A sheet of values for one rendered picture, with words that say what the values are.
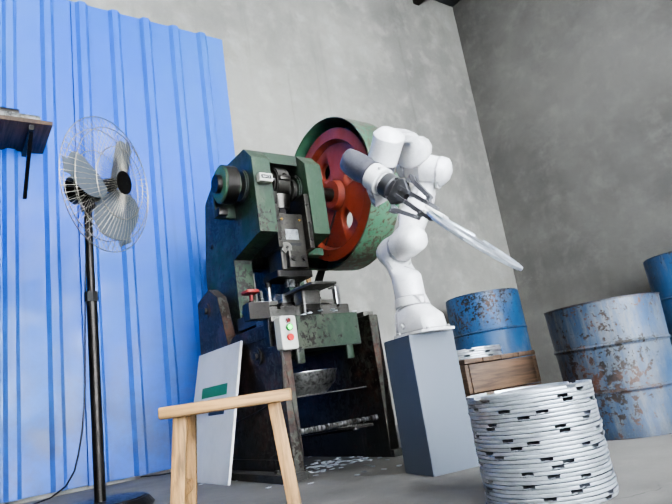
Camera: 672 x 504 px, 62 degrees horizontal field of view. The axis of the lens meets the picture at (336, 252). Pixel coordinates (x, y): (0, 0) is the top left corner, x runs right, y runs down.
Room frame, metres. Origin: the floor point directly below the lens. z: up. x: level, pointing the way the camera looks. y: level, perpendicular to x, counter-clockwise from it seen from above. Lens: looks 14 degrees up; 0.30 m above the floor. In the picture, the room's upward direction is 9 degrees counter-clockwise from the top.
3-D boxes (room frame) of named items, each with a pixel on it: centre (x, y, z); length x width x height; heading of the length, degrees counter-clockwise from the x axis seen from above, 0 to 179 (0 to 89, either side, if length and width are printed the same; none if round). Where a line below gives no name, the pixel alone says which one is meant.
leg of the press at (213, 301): (2.62, 0.55, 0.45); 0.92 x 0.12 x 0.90; 36
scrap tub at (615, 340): (2.21, -0.98, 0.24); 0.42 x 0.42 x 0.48
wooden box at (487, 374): (2.45, -0.48, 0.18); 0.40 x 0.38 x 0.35; 29
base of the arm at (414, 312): (1.97, -0.26, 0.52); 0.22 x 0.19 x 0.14; 26
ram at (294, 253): (2.63, 0.22, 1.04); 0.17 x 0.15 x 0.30; 36
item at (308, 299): (2.52, 0.14, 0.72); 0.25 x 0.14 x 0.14; 36
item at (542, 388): (1.40, -0.40, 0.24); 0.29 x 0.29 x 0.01
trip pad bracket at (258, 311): (2.29, 0.36, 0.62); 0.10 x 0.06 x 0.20; 126
